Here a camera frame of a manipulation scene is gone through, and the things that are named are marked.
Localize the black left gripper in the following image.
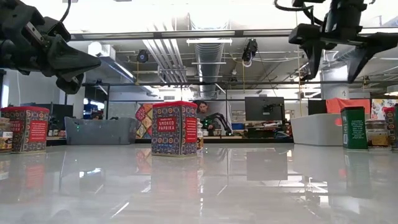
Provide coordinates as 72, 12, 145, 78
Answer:
0, 0, 102, 95

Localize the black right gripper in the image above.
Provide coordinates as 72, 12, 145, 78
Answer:
298, 0, 398, 84

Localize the smoked paprika tin red lid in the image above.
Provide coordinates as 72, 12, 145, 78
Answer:
384, 106, 398, 150
151, 100, 198, 157
1, 106, 50, 154

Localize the green spice tin black lid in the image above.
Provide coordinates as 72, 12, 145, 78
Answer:
340, 106, 369, 151

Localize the glass spice jar cork lid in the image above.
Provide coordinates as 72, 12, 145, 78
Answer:
0, 117, 14, 154
365, 119, 389, 149
197, 118, 205, 152

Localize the white round column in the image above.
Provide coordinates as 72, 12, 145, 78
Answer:
320, 67, 349, 100

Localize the white ceiling unit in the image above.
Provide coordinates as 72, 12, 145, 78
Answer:
87, 42, 116, 60

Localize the orange cloth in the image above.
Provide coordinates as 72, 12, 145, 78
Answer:
325, 98, 371, 114

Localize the black flat panel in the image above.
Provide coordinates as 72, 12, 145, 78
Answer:
307, 99, 327, 115

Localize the dark grey plastic bin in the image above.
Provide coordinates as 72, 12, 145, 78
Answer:
64, 116, 137, 146

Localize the floral patterned cloth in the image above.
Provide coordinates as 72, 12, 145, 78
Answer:
371, 98, 397, 121

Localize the white plastic bin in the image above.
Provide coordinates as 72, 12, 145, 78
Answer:
290, 113, 345, 146

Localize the colourful patchwork quilt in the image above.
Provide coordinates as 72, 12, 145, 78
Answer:
135, 103, 154, 139

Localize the black computer monitor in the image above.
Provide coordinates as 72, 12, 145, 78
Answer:
244, 96, 285, 122

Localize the person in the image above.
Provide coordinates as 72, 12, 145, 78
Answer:
192, 100, 218, 131

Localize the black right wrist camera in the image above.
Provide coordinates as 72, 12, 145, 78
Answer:
288, 23, 327, 45

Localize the black ceiling camera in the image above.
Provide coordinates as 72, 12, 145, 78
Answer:
241, 39, 259, 68
136, 49, 149, 63

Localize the black overhead frame bar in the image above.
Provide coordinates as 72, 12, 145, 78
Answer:
70, 29, 398, 41

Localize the black aluminium table frame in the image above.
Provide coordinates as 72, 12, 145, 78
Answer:
46, 138, 293, 145

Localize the silver ventilation duct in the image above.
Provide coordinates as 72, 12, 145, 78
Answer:
194, 42, 225, 98

